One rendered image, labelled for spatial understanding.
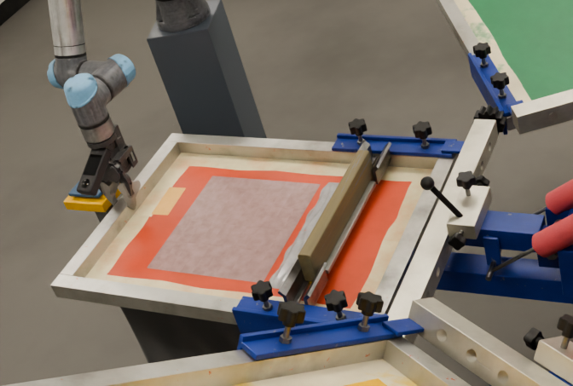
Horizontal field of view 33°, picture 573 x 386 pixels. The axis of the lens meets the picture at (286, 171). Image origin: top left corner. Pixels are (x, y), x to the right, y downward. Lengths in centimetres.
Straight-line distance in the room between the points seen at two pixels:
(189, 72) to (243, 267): 77
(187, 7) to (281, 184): 61
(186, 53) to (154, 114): 216
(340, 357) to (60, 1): 118
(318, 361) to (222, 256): 71
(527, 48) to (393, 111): 169
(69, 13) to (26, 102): 311
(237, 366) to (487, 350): 40
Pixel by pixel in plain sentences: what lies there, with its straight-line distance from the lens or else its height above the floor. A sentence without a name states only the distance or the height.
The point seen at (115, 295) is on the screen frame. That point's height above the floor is 101.
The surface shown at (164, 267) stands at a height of 97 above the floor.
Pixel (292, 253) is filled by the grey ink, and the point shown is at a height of 98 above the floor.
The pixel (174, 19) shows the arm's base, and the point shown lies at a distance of 270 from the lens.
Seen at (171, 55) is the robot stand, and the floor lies 114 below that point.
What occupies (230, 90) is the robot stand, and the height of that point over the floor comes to 99.
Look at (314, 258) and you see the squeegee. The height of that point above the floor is 105.
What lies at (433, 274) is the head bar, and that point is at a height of 103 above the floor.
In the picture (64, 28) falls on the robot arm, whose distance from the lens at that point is 239.
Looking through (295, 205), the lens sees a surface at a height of 97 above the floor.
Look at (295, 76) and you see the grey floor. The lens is 478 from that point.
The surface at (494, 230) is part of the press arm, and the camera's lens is 198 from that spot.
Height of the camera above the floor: 232
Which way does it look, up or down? 34 degrees down
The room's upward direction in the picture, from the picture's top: 18 degrees counter-clockwise
